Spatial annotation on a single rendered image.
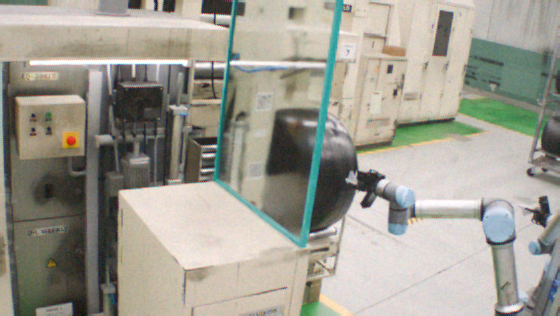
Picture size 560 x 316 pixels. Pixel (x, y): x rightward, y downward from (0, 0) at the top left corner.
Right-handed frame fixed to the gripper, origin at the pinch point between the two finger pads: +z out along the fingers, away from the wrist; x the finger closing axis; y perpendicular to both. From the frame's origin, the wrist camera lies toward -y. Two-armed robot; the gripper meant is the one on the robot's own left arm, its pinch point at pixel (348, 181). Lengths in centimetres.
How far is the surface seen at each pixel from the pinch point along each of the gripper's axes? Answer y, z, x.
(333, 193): -5.1, 2.1, 5.8
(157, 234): 1, -31, 97
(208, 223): 1, -29, 79
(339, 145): 14.1, 6.6, 1.0
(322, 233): -28.9, 17.1, -2.4
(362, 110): -25, 351, -325
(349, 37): 60, 40, -29
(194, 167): -6, 67, 39
